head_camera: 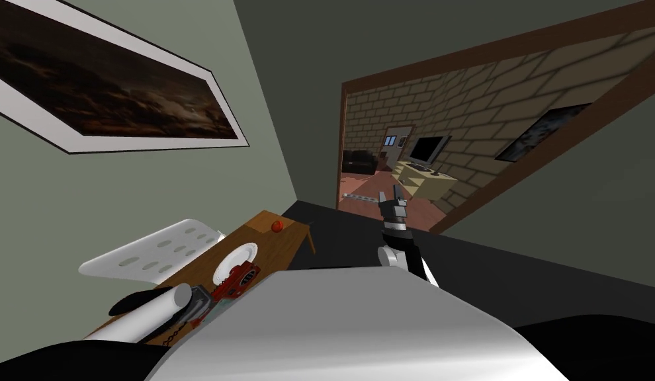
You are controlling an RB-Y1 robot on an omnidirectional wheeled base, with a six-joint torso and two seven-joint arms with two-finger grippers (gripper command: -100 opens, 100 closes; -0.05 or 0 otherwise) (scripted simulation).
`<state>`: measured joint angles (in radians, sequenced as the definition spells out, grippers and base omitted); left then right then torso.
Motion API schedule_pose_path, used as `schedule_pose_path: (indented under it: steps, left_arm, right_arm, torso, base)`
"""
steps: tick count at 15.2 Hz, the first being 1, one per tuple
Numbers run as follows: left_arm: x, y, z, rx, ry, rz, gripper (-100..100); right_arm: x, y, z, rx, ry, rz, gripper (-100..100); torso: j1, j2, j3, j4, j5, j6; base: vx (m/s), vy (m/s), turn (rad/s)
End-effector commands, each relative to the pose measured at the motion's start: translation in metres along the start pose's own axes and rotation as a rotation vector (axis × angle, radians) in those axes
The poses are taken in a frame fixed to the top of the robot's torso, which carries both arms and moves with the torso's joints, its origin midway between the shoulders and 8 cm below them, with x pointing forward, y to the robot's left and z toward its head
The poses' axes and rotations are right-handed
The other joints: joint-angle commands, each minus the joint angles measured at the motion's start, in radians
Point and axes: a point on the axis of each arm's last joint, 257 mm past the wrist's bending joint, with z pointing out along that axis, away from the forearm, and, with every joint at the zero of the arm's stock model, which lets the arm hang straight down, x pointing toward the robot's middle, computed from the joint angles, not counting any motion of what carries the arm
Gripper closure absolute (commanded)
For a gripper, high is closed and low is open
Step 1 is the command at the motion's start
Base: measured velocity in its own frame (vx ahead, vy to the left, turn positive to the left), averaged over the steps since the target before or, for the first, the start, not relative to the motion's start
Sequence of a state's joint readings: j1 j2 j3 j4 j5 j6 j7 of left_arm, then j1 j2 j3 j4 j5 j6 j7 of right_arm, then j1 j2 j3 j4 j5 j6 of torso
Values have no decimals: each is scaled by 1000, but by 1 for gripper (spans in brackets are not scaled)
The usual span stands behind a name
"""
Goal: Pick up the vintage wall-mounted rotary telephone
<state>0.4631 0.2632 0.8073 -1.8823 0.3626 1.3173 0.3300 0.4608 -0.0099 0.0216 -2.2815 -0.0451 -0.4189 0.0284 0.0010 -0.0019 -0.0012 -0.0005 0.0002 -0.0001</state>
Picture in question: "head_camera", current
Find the red apple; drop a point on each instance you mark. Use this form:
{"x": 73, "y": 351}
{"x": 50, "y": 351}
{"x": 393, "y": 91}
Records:
{"x": 276, "y": 226}

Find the red boxy object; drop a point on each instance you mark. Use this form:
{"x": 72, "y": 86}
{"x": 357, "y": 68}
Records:
{"x": 237, "y": 279}

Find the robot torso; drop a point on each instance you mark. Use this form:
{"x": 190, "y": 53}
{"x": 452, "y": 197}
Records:
{"x": 348, "y": 328}

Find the dark frameless wall picture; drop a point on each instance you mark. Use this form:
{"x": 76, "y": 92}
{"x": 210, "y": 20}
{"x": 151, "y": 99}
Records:
{"x": 542, "y": 132}

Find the white plate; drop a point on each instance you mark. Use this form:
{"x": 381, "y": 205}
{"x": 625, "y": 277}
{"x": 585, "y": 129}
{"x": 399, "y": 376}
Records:
{"x": 228, "y": 264}

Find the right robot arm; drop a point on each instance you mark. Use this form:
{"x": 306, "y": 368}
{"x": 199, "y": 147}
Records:
{"x": 407, "y": 248}

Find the white chair with holes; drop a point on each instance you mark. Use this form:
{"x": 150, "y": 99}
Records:
{"x": 147, "y": 254}

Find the brown door with window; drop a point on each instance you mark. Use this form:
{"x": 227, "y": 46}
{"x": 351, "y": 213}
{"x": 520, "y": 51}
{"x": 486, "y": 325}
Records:
{"x": 396, "y": 151}

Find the dark picture with white frame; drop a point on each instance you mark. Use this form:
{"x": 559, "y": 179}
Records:
{"x": 105, "y": 84}

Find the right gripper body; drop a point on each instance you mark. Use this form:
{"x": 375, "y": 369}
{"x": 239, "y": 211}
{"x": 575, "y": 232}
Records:
{"x": 396, "y": 211}

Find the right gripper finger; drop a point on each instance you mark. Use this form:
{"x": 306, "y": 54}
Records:
{"x": 398, "y": 192}
{"x": 382, "y": 197}

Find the black television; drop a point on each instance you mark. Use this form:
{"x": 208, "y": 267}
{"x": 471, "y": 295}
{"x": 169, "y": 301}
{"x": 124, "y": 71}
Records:
{"x": 427, "y": 150}

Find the brown wooden table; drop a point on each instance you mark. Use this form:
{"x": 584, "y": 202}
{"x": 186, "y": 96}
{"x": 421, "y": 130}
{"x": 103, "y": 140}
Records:
{"x": 277, "y": 248}

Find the yellow television stand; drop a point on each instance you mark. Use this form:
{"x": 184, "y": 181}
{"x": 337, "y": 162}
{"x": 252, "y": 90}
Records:
{"x": 425, "y": 182}

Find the dark sofa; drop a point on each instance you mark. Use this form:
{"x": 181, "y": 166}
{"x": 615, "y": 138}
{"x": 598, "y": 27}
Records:
{"x": 358, "y": 161}

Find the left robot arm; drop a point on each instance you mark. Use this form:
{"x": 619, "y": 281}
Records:
{"x": 147, "y": 312}

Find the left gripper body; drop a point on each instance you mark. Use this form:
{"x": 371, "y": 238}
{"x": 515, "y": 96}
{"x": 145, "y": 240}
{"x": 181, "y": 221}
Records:
{"x": 199, "y": 304}

